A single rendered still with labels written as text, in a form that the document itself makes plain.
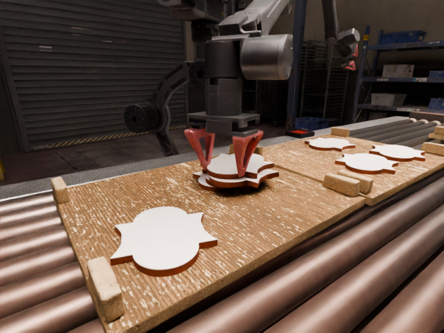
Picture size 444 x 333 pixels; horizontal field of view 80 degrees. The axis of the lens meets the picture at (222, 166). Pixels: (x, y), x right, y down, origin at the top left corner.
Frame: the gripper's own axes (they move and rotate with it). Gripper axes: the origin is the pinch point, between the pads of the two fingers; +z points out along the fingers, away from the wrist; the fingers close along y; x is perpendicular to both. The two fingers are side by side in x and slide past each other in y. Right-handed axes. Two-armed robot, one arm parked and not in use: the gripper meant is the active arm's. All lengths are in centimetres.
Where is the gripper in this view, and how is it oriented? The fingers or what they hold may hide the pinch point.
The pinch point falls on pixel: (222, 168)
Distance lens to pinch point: 45.6
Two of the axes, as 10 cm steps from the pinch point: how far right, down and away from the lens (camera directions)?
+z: 0.0, 9.5, 3.1
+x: -5.4, 2.6, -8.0
